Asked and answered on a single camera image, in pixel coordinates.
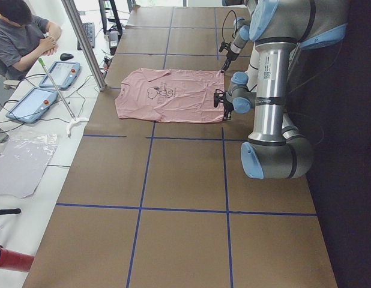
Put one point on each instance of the pink Snoopy t-shirt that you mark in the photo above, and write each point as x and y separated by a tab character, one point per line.
172	95

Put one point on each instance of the black keyboard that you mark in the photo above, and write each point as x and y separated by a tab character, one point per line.
89	29

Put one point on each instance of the black stand leg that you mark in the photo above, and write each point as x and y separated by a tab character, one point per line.
14	211

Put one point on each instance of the red cylinder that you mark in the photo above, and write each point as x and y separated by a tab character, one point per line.
15	261

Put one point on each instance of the blue teach pendant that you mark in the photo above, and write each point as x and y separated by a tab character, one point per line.
64	73
33	105

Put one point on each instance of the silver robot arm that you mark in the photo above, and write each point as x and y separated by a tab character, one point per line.
275	148
240	35

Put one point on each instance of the black computer mouse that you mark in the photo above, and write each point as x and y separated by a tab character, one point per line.
66	56

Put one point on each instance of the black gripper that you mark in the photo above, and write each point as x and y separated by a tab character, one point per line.
228	109
227	59

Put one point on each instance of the seated person grey shirt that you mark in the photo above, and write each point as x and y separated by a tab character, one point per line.
24	38

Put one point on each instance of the near blue teach pendant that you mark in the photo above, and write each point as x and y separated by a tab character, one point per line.
33	105

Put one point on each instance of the far blue teach pendant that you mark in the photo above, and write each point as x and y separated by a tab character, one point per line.
64	73

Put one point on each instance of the white hook tool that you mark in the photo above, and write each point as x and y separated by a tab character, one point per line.
73	122

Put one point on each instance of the aluminium frame post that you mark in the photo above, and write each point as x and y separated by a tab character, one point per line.
75	20

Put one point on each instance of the clear plastic bag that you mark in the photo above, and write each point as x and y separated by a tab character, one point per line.
23	162

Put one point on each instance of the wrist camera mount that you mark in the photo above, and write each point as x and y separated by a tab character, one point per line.
219	97

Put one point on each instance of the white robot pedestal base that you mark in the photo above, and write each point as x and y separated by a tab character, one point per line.
253	70

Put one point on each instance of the metal rod green tip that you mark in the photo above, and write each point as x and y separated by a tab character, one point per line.
56	87

